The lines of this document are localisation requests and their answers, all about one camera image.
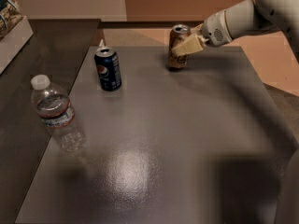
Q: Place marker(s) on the clear plastic water bottle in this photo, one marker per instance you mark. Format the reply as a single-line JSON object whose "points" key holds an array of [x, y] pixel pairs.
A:
{"points": [[55, 110]]}

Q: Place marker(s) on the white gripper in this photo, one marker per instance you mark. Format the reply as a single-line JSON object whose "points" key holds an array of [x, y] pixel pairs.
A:
{"points": [[214, 29]]}

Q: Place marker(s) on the blue pepsi can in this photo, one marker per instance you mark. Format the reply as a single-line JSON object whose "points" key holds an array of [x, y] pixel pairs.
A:
{"points": [[108, 68]]}

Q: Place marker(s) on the white box with snack bags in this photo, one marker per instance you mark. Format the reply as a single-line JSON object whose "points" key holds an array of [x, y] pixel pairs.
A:
{"points": [[15, 31]]}

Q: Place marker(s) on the orange soda can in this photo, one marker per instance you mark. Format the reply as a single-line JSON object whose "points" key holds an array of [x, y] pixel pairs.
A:
{"points": [[177, 58]]}

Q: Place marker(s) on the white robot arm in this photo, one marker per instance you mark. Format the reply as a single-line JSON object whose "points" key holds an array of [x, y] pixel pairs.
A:
{"points": [[250, 17]]}

